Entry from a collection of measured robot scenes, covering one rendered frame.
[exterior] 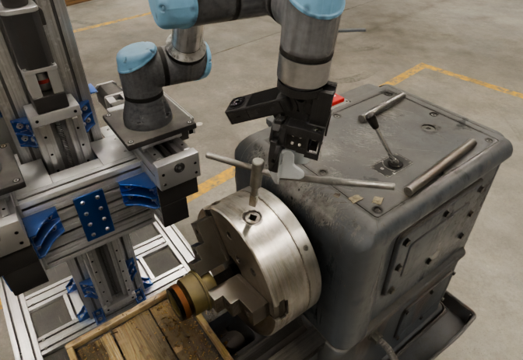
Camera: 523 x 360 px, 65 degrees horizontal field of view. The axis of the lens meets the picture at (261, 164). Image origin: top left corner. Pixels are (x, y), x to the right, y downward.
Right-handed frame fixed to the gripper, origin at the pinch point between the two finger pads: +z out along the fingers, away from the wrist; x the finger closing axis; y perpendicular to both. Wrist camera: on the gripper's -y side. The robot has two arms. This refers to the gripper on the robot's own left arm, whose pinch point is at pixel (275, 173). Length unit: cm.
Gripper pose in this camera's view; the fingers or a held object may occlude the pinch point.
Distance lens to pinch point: 73.2
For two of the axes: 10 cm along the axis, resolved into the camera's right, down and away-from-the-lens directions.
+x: 3.2, -6.2, 7.2
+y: 9.5, 2.6, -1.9
